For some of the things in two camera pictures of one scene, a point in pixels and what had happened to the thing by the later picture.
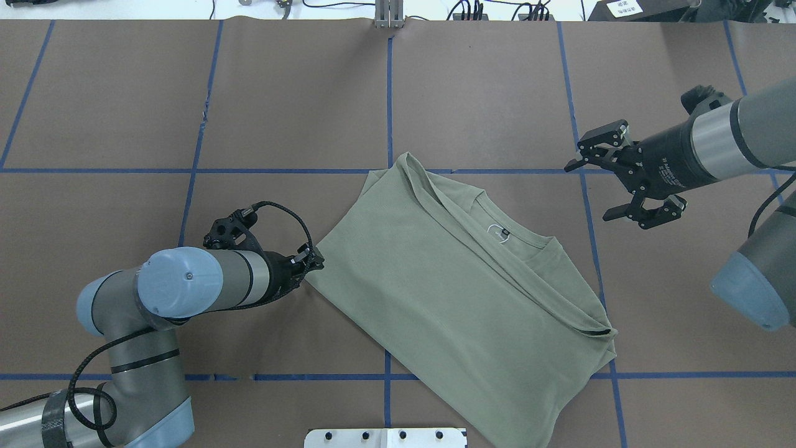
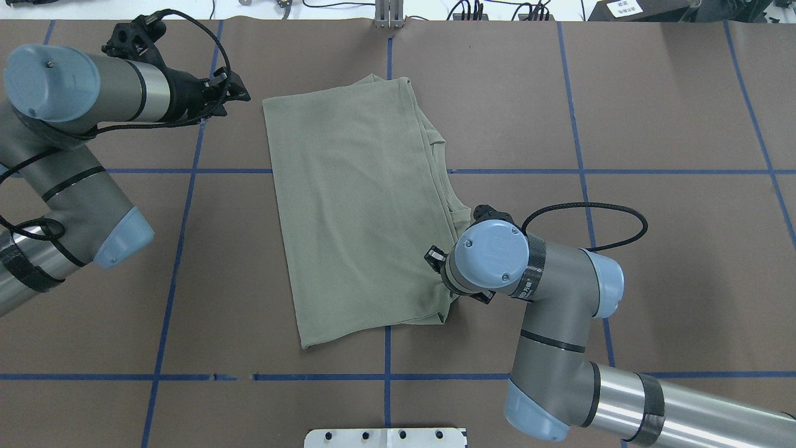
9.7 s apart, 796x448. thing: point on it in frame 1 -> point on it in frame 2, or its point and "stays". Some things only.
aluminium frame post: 389,14 stays
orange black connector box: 458,17 stays
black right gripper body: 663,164 -> 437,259
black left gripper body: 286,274 -> 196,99
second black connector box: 524,16 stays
